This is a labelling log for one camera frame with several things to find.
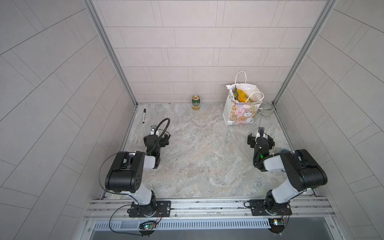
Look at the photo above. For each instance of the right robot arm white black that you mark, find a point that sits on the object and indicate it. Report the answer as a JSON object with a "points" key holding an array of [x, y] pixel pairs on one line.
{"points": [[303, 173]]}

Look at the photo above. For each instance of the striped ceramic mug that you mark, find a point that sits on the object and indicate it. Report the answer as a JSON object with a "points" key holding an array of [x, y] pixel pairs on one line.
{"points": [[266, 109]]}

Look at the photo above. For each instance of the left circuit board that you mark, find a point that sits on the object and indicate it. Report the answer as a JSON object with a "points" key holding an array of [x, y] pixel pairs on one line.
{"points": [[148, 226]]}

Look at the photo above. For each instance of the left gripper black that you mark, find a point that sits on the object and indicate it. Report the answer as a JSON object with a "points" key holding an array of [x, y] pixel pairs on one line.
{"points": [[154, 139]]}

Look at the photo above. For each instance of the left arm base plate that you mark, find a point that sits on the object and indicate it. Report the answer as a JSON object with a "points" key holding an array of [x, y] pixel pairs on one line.
{"points": [[162, 207]]}

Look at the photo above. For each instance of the right circuit board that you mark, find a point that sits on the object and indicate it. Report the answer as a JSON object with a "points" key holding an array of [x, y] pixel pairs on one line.
{"points": [[277, 226]]}

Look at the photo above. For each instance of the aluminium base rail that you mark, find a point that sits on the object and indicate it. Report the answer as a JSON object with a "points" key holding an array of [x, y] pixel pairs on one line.
{"points": [[211, 208]]}

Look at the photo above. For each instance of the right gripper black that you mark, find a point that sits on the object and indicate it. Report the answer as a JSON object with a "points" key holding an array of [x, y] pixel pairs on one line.
{"points": [[261, 141]]}

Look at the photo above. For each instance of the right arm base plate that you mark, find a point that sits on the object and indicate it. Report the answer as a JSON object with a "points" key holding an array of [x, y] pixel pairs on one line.
{"points": [[268, 208]]}

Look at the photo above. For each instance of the green drink can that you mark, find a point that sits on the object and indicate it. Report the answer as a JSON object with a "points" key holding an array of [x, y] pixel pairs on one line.
{"points": [[196, 103]]}

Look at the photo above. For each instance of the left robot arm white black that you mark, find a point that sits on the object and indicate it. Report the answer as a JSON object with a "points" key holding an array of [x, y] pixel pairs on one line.
{"points": [[126, 172]]}

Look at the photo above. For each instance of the white paper bag pig print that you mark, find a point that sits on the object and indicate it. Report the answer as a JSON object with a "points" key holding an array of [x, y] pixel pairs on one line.
{"points": [[236, 113]]}

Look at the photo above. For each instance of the large yellow snack bag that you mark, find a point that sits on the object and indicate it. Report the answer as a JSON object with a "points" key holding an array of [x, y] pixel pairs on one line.
{"points": [[240, 96]]}

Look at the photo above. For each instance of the circuit board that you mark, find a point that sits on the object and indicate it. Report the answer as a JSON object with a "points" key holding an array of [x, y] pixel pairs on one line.
{"points": [[277, 226], [148, 226]]}

